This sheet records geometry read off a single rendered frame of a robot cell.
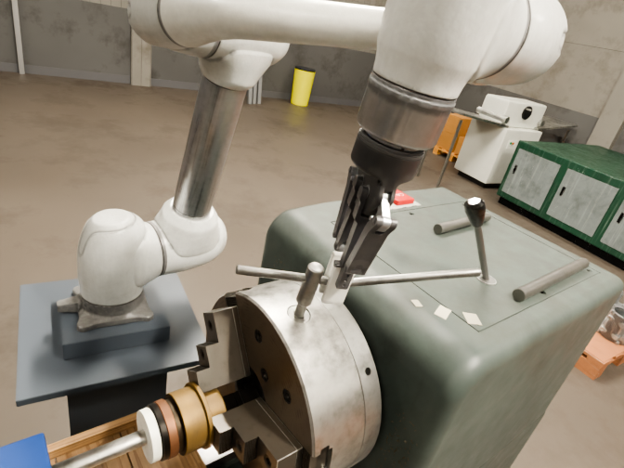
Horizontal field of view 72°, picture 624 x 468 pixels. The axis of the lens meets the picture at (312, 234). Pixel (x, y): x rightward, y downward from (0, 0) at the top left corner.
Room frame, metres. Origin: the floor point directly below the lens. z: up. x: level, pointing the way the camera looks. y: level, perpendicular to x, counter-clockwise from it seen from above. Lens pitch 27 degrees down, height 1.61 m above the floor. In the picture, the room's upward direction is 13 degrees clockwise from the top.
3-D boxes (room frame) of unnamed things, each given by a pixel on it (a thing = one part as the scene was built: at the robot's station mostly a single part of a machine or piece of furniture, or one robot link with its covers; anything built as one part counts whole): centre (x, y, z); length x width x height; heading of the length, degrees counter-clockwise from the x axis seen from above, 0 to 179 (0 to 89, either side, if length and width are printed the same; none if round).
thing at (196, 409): (0.40, 0.11, 1.08); 0.09 x 0.09 x 0.09; 42
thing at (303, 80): (8.49, 0.80, 0.33); 0.40 x 0.40 x 0.67
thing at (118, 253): (0.91, 0.48, 0.97); 0.18 x 0.16 x 0.22; 139
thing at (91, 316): (0.90, 0.51, 0.83); 0.22 x 0.18 x 0.06; 125
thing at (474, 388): (0.79, -0.28, 1.06); 0.59 x 0.48 x 0.39; 132
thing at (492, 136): (6.00, -2.23, 0.57); 2.41 x 0.60 x 1.13; 125
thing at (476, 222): (0.64, -0.24, 1.38); 0.04 x 0.03 x 0.05; 132
